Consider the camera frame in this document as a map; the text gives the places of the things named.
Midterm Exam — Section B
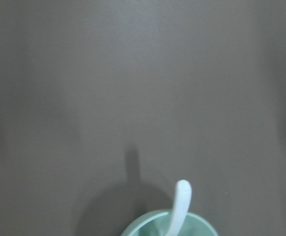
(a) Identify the white ceramic spoon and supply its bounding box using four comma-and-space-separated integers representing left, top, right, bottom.
165, 179, 192, 236

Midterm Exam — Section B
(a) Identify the mint green bowl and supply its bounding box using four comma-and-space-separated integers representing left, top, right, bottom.
121, 209, 218, 236

